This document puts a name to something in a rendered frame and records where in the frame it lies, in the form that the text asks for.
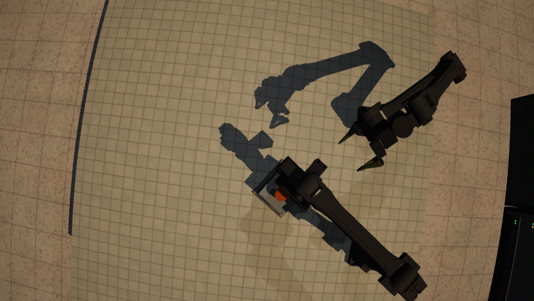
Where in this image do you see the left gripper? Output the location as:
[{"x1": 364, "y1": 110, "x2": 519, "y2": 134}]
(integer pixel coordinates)
[{"x1": 273, "y1": 175, "x2": 310, "y2": 211}]

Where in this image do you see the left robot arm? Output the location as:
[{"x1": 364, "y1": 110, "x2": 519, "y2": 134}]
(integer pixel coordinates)
[{"x1": 275, "y1": 156, "x2": 427, "y2": 301}]

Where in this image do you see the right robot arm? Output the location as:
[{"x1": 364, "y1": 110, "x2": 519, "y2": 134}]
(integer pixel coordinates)
[{"x1": 358, "y1": 51, "x2": 467, "y2": 151}]

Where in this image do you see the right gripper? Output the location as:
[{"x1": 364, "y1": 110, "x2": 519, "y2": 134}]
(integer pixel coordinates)
[{"x1": 339, "y1": 120, "x2": 387, "y2": 171}]

